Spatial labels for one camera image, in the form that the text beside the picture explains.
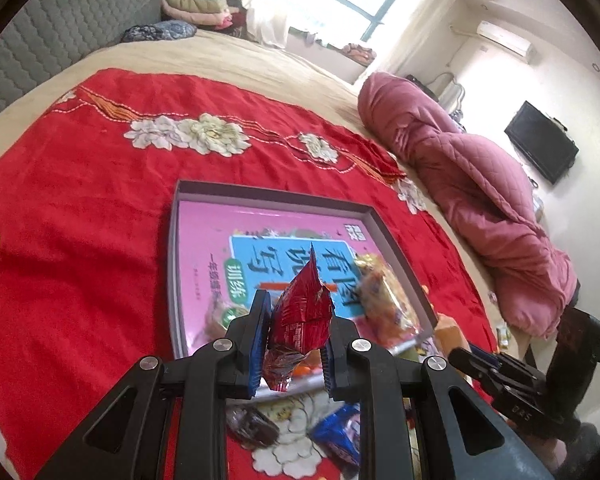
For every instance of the grey quilted headboard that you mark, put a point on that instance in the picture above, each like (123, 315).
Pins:
(55, 20)

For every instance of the red wafer bar packet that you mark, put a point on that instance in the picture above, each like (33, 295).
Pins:
(300, 320)

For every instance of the beige bed sheet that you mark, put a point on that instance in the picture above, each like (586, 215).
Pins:
(260, 65)

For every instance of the round cake packet green label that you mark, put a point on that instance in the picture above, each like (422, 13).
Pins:
(225, 320)

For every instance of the white curtain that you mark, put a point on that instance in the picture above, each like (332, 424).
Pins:
(280, 0)
(420, 20)

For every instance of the black television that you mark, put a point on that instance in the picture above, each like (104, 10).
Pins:
(542, 142)

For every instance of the clear rice cracker packet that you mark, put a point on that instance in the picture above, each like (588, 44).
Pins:
(385, 305)

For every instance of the orange peanut packet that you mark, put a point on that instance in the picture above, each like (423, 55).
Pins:
(307, 371)

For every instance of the small yellow packet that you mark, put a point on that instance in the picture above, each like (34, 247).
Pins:
(503, 336)

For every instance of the blue snack packet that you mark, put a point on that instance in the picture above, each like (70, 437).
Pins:
(337, 435)

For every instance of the shallow grey cardboard box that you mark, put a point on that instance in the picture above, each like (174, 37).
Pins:
(280, 199)

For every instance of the pink book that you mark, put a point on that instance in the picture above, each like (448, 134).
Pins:
(205, 240)

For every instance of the blue patterned cloth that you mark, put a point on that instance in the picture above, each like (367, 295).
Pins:
(160, 31)

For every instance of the dark candy packet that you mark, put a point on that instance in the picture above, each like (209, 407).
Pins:
(255, 425)

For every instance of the pink quilt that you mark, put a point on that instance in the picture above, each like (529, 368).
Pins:
(455, 170)

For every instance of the red floral blanket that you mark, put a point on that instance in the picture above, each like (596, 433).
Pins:
(80, 210)

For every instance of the white air conditioner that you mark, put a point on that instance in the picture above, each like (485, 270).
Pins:
(505, 40)

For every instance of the white chair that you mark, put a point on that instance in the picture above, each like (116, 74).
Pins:
(450, 90)

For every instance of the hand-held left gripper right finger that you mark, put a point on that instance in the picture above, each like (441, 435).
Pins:
(328, 365)

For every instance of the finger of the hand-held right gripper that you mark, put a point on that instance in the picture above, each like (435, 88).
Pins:
(495, 357)
(480, 372)

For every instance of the pink cloth pile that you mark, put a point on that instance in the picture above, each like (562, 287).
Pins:
(360, 54)

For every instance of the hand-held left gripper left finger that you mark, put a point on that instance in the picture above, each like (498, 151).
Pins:
(260, 340)

